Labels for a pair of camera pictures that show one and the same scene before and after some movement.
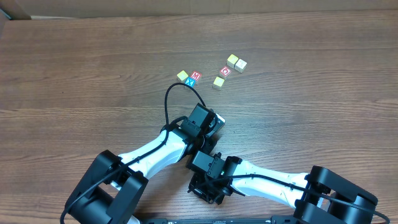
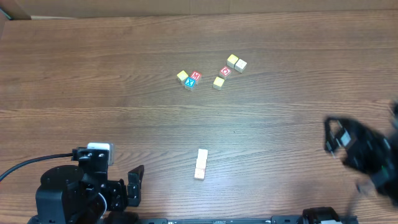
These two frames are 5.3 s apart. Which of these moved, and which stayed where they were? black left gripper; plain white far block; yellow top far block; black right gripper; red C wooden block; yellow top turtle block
Moved: black right gripper; black left gripper
Stayed: red C wooden block; plain white far block; yellow top turtle block; yellow top far block
